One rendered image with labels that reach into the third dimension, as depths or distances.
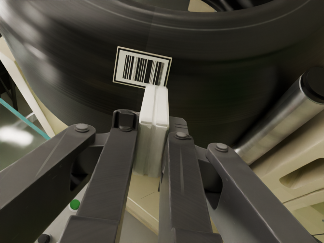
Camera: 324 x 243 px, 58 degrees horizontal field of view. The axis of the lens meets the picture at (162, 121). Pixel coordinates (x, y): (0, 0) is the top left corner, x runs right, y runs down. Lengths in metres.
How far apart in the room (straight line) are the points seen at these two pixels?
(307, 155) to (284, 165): 0.05
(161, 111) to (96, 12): 0.21
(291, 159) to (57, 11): 0.34
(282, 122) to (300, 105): 0.05
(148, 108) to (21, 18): 0.27
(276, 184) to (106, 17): 0.35
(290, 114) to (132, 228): 0.65
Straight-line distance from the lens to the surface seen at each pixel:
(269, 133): 0.44
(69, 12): 0.36
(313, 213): 0.77
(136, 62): 0.33
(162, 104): 0.17
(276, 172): 0.47
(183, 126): 0.16
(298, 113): 0.38
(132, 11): 0.35
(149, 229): 0.93
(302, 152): 0.40
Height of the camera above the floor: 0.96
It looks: 10 degrees up
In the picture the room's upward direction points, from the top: 54 degrees counter-clockwise
